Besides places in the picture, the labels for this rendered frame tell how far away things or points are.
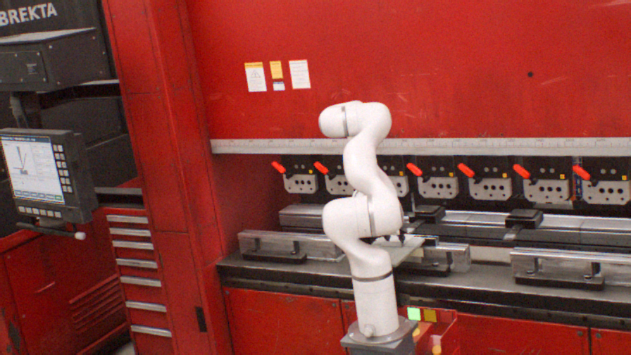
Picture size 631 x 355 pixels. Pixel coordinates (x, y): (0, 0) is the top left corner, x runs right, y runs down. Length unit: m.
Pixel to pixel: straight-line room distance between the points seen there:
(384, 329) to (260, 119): 1.25
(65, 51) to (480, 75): 1.51
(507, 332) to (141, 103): 1.70
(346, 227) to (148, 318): 2.28
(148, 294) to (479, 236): 1.82
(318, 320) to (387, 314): 1.02
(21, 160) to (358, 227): 1.61
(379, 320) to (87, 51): 1.56
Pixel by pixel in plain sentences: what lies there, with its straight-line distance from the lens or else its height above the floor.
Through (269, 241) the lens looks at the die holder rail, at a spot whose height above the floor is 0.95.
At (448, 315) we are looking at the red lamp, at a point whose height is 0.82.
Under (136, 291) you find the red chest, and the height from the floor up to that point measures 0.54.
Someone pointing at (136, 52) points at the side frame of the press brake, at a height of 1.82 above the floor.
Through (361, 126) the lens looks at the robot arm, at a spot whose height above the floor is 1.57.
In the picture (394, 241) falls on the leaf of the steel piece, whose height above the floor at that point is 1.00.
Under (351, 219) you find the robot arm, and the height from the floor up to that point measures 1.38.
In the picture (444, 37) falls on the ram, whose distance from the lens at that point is 2.97.
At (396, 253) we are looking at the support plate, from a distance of 3.12.
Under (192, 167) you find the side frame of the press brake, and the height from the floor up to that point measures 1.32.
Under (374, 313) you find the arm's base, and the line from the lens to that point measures 2.48.
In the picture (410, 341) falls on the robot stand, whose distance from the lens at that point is 2.57.
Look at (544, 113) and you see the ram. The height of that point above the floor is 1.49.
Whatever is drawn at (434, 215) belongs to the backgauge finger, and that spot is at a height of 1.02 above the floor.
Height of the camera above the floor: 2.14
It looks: 15 degrees down
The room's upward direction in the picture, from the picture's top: 8 degrees counter-clockwise
